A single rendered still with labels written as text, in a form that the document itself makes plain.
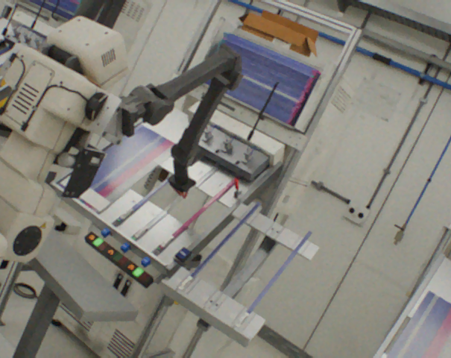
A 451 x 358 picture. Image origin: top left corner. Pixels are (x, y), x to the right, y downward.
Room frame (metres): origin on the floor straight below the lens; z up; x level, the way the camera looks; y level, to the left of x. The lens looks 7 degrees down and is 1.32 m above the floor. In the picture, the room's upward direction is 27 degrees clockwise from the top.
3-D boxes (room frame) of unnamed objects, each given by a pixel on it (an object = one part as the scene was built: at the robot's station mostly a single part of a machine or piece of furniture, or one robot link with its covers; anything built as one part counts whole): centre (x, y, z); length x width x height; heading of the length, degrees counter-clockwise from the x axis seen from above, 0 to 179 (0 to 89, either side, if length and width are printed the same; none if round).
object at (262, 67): (2.50, 0.07, 1.52); 0.51 x 0.13 x 0.27; 64
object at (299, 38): (2.82, 0.04, 1.82); 0.68 x 0.30 x 0.20; 64
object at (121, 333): (2.64, 0.07, 0.31); 0.70 x 0.65 x 0.62; 64
